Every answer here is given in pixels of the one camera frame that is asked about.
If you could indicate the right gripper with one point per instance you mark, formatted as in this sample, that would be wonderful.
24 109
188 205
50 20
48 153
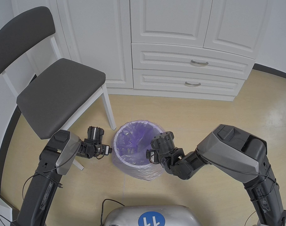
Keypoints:
153 156

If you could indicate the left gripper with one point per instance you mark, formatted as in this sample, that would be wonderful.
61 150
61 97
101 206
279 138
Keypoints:
105 151

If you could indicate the purple plastic bag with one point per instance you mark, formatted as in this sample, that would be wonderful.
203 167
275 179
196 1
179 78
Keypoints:
133 140

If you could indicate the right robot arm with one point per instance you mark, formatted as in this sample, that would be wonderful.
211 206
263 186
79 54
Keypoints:
227 149

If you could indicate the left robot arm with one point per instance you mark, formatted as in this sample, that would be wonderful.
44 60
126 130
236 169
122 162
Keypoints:
63 149

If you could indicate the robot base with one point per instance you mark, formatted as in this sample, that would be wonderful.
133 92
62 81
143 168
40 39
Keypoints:
133 216

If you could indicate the white trash bin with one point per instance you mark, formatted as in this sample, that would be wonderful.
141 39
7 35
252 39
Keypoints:
138 165

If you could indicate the white chair with grey cushions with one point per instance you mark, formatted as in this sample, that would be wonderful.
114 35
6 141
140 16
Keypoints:
63 83

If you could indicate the white wardrobe with drawers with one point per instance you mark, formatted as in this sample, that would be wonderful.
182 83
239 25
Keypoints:
176 32

